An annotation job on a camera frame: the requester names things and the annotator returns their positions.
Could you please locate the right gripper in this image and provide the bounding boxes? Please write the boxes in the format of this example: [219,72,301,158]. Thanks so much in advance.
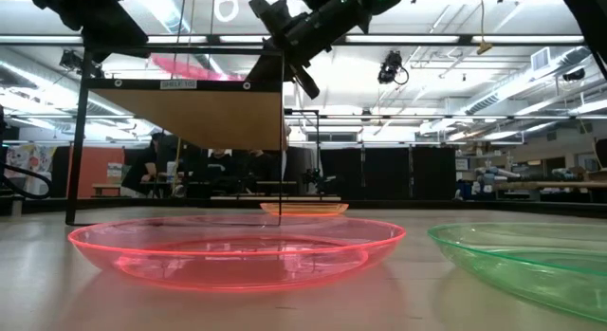
[245,0,374,101]

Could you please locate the transparent pink plastic plate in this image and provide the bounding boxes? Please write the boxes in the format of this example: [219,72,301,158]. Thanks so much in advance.
[67,213,408,293]
[150,54,244,82]

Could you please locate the transparent orange plastic plate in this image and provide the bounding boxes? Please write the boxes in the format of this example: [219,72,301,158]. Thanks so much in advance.
[259,201,350,217]

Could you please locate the transparent green plastic plate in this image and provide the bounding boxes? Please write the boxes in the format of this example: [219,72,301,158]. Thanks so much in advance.
[426,221,607,324]

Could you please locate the white shelf label sticker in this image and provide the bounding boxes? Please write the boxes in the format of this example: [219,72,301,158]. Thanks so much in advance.
[159,79,198,91]

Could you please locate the black overhead light bar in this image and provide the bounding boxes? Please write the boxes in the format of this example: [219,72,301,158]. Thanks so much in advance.
[0,33,589,46]

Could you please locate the person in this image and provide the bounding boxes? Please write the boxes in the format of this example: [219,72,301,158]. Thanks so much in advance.
[120,131,187,198]
[206,148,238,180]
[244,148,282,180]

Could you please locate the small black background robot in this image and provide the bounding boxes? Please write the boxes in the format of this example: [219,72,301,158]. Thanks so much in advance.
[302,167,337,195]

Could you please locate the wooden background tabletop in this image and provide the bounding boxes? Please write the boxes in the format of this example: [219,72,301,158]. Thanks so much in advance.
[210,193,342,203]

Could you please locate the black curtain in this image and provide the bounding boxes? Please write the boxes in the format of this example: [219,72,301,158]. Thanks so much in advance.
[320,146,457,202]

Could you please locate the green white boxes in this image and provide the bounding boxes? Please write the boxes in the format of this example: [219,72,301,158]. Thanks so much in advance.
[106,162,132,183]

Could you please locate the wooden background bench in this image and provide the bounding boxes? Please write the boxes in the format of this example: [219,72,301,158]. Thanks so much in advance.
[92,181,123,198]

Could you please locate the red partition panel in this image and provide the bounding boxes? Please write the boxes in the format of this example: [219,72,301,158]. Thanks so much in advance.
[67,146,126,199]

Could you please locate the white air vent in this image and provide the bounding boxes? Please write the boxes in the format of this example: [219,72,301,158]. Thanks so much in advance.
[530,46,552,73]

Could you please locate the cluttered background workbench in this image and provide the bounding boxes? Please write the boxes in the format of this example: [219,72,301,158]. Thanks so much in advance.
[467,167,607,203]

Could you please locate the black background frame stand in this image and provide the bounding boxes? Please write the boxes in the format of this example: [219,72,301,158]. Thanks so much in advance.
[284,107,322,202]

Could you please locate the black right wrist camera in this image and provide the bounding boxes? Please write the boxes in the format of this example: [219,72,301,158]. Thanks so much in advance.
[248,0,291,38]

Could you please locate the white hanging ring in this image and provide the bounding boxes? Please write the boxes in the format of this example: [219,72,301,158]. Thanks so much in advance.
[212,0,241,24]

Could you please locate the wooden shelf with black frame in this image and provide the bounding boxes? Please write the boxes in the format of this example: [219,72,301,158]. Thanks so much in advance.
[64,46,288,228]

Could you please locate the black ceiling camera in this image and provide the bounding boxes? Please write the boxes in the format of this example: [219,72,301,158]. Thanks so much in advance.
[59,48,104,80]
[377,49,411,85]

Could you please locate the silver ventilation duct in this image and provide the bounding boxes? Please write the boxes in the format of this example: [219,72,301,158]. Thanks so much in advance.
[120,0,238,81]

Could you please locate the yellow hanging hook cable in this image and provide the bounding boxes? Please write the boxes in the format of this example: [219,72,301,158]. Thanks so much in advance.
[476,0,494,56]

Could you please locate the black table frame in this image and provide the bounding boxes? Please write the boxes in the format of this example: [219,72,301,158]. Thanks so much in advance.
[0,196,607,219]

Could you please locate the black curved cable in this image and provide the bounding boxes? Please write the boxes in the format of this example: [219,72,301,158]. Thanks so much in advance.
[0,162,54,200]

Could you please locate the colourful wall poster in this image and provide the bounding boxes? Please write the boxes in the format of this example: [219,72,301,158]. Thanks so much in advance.
[3,143,57,193]

